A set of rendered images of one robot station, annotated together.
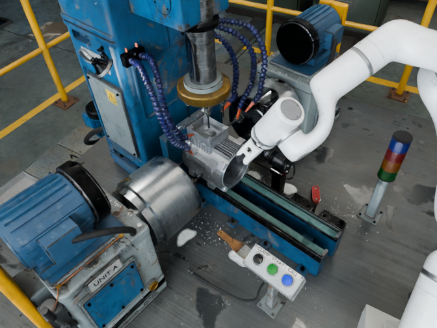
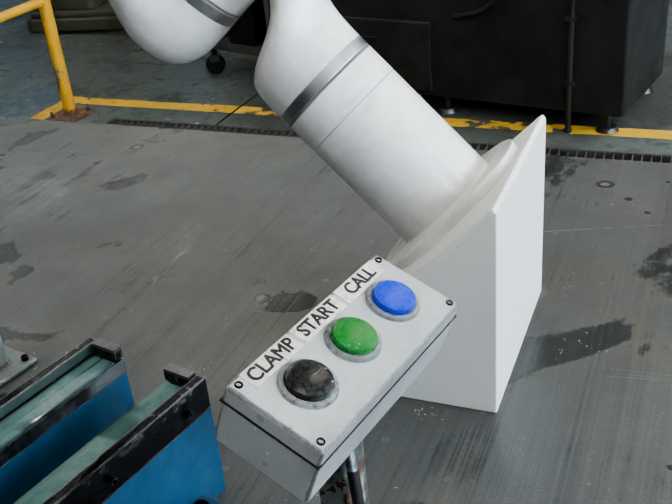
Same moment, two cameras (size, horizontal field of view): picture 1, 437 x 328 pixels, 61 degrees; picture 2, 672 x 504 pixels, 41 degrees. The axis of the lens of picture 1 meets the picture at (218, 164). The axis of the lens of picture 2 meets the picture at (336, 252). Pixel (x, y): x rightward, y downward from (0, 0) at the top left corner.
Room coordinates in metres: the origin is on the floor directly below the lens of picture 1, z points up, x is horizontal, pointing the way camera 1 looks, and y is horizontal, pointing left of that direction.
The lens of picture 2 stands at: (0.58, 0.32, 1.38)
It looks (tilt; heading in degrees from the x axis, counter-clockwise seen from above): 29 degrees down; 261
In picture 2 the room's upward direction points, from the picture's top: 6 degrees counter-clockwise
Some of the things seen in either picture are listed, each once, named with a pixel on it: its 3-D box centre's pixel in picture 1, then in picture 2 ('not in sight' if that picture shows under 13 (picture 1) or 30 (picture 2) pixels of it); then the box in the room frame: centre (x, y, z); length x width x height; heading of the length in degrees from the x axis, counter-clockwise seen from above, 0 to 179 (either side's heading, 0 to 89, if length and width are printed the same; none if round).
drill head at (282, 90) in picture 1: (268, 110); not in sight; (1.26, -0.23, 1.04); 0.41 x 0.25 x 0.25; 136
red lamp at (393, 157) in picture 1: (396, 152); not in sight; (0.86, -0.59, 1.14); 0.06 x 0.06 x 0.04
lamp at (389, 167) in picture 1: (391, 162); not in sight; (0.86, -0.59, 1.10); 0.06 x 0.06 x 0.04
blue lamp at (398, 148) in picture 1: (400, 142); not in sight; (0.86, -0.59, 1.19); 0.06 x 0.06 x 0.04
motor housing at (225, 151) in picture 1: (216, 157); not in sight; (1.02, 0.00, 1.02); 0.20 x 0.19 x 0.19; 45
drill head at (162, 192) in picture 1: (145, 209); not in sight; (0.77, 0.25, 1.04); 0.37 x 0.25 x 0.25; 136
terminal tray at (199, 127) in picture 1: (207, 134); not in sight; (1.05, 0.03, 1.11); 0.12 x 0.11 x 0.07; 45
